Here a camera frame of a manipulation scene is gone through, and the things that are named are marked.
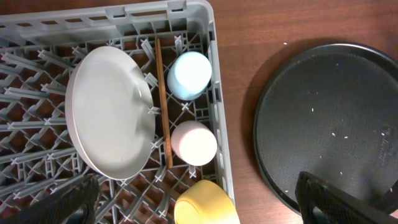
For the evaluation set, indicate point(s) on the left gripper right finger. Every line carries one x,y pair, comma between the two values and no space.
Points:
321,202

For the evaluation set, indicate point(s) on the wooden chopstick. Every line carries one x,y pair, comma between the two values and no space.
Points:
163,104

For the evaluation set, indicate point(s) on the yellow bowl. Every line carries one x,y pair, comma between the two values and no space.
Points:
205,203

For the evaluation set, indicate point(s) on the grey round plate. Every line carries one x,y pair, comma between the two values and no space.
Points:
108,113

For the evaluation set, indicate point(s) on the round black tray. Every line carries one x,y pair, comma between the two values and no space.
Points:
331,111

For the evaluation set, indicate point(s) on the pink cup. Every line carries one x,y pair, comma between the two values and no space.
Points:
193,143

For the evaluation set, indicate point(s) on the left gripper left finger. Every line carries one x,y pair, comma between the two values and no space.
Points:
75,203

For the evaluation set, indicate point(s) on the light blue cup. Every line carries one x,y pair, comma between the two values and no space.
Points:
189,76

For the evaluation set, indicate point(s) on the grey dishwasher rack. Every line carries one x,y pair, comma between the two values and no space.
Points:
39,51

